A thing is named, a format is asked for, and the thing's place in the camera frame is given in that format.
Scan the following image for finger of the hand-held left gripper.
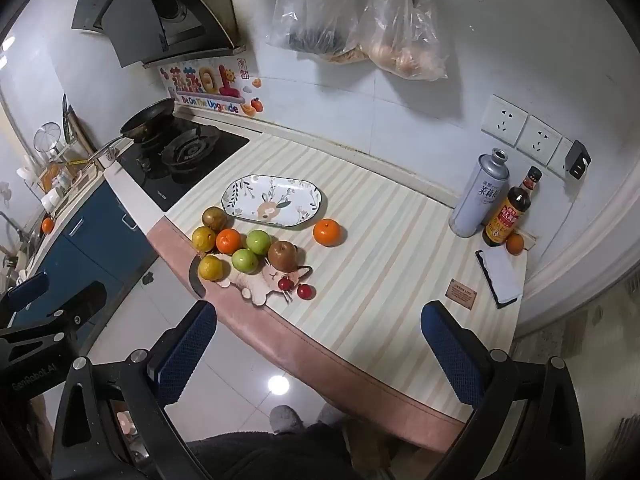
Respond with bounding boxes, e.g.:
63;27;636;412
0;281;107;347
0;272;51;314

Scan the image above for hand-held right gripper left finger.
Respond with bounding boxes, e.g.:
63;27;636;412
50;301;217;480

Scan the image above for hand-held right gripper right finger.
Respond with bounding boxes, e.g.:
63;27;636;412
421;301;587;480

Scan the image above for yellow citrus fruit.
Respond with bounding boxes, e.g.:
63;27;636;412
198;254;224;282

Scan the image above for green apple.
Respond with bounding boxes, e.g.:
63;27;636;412
231;248;259;274
246;230;272;256

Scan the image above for yellow-green citrus fruit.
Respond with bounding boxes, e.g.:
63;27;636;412
192;226;219;252

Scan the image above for orange mandarin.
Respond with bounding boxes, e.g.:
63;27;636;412
313;218;344;247
215;228;243;255

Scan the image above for olive brown round fruit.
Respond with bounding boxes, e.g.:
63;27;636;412
201;206;227;232

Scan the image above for brown kiwi top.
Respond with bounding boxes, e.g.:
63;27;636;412
267;240;299;272

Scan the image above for floral oval plate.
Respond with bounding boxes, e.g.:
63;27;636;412
221;174;327;227

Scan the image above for blue kitchen cabinet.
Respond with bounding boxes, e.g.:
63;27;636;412
10;180;160;331

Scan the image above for small brown card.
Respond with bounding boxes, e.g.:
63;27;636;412
445;278;479;306

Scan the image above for cat-shaped mat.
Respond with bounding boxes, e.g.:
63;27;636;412
189;246;313;307

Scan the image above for dish rack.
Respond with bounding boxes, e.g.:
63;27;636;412
17;122;96;211

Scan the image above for person's grey slipper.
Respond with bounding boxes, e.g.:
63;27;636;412
270;405;303;433

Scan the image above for person's dark trousers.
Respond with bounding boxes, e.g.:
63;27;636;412
185;422;361;480

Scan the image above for dark sauce bottle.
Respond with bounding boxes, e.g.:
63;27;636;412
482;166;543;248

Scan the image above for metal strainer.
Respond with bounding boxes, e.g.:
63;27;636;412
33;123;62;153

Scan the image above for grey spray can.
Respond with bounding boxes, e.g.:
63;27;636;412
448;148;511;237

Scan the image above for black gas stove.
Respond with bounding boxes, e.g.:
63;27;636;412
116;115;251;212

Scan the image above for black frying pan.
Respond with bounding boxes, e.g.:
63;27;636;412
90;97;177;162

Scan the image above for black plug adapter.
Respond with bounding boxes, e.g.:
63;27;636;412
566;140;592;180

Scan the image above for grey range hood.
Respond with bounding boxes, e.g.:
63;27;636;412
71;0;247;68

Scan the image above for plastic bag with onions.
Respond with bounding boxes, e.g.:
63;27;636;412
345;0;449;81

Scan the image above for plastic bag with dark contents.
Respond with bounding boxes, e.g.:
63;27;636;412
265;0;366;66

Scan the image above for white wall socket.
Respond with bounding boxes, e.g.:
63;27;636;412
481;94;529;148
515;115;563;161
547;136;576;173

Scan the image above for colourful wall sticker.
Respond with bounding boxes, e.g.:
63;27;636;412
159;62;264;118

